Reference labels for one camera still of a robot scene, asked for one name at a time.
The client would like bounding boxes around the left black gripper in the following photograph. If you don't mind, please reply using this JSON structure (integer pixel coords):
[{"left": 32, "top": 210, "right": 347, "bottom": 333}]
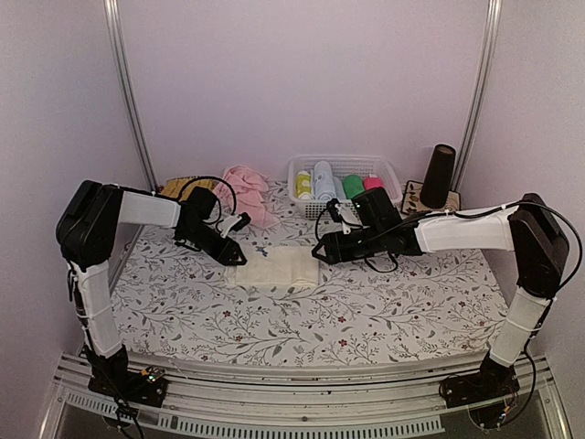
[{"left": 178, "top": 221, "right": 243, "bottom": 265}]

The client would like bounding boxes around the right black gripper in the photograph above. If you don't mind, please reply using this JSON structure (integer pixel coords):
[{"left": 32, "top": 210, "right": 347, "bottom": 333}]
[{"left": 314, "top": 223, "right": 387, "bottom": 264}]

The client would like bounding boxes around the cream white towel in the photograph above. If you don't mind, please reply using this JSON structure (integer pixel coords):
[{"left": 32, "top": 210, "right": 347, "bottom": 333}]
[{"left": 224, "top": 245, "right": 319, "bottom": 287}]

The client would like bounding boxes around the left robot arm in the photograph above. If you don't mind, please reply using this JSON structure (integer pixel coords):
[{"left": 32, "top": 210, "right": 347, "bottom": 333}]
[{"left": 56, "top": 178, "right": 250, "bottom": 397}]

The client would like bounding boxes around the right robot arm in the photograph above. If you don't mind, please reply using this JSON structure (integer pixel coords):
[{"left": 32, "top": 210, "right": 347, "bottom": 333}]
[{"left": 312, "top": 188, "right": 569, "bottom": 399}]

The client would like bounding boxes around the grey blue rolled towel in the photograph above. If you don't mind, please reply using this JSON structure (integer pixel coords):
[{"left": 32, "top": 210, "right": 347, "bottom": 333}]
[{"left": 333, "top": 177, "right": 346, "bottom": 200}]

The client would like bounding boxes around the light blue rolled towel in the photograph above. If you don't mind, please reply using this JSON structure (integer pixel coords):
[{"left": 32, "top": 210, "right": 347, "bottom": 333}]
[{"left": 314, "top": 161, "right": 336, "bottom": 202}]

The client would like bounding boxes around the pink towel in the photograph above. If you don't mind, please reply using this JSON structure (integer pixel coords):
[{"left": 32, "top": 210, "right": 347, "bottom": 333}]
[{"left": 222, "top": 166, "right": 280, "bottom": 229}]

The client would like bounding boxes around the yellow dotted rolled towel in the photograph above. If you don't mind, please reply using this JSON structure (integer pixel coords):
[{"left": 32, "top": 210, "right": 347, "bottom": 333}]
[{"left": 295, "top": 170, "right": 314, "bottom": 200}]

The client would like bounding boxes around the white plastic basket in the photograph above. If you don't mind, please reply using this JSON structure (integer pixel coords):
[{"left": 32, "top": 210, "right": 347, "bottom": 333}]
[{"left": 288, "top": 155, "right": 402, "bottom": 220}]

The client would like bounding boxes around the floral tablecloth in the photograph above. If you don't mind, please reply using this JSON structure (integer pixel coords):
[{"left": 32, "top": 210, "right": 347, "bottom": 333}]
[{"left": 90, "top": 180, "right": 523, "bottom": 369}]

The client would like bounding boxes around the green rolled towel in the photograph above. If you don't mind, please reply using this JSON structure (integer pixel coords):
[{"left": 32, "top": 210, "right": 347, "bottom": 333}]
[{"left": 342, "top": 175, "right": 365, "bottom": 199}]

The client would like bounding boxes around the magenta rolled towel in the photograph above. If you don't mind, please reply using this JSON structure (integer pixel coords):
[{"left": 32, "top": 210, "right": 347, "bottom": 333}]
[{"left": 363, "top": 177, "right": 385, "bottom": 190}]

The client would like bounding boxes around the yellow woven mat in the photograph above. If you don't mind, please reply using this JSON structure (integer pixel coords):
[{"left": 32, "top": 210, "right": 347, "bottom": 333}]
[{"left": 160, "top": 177, "right": 216, "bottom": 199}]

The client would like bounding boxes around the floral coaster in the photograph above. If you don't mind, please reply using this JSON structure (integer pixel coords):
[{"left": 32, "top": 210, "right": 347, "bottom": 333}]
[{"left": 399, "top": 180, "right": 461, "bottom": 216}]

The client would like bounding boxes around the dark brown tall cup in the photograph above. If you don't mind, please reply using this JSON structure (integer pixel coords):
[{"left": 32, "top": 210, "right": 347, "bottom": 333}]
[{"left": 420, "top": 145, "right": 456, "bottom": 209}]

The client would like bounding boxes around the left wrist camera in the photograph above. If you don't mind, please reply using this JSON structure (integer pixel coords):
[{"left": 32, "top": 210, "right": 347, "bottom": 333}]
[{"left": 217, "top": 212, "right": 250, "bottom": 238}]

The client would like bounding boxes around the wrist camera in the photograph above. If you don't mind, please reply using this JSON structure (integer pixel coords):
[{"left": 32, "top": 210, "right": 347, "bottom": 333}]
[
  {"left": 326, "top": 198, "right": 363, "bottom": 235},
  {"left": 217, "top": 212, "right": 250, "bottom": 238}
]

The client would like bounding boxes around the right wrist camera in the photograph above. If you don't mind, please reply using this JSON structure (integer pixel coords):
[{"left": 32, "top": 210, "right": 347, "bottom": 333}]
[{"left": 326, "top": 198, "right": 363, "bottom": 235}]

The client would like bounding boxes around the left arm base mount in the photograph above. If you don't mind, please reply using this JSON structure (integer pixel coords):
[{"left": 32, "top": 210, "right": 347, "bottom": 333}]
[{"left": 89, "top": 366, "right": 168, "bottom": 408}]

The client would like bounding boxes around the aluminium front rail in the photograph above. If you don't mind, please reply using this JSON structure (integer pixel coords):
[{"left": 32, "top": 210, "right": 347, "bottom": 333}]
[{"left": 40, "top": 354, "right": 571, "bottom": 438}]

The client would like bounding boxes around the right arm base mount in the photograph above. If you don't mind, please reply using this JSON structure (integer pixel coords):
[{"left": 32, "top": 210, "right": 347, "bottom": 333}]
[{"left": 439, "top": 370, "right": 520, "bottom": 408}]

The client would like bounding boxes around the left aluminium frame post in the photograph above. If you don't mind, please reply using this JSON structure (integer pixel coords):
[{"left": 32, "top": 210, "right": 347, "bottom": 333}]
[{"left": 103, "top": 0, "right": 158, "bottom": 190}]

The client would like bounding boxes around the aluminium frame post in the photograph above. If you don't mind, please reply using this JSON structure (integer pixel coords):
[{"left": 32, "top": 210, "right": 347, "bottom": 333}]
[
  {"left": 103, "top": 0, "right": 158, "bottom": 190},
  {"left": 461, "top": 0, "right": 502, "bottom": 163}
]

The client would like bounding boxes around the right aluminium frame post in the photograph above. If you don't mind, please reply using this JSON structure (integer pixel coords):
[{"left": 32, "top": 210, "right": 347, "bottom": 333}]
[{"left": 461, "top": 0, "right": 502, "bottom": 163}]

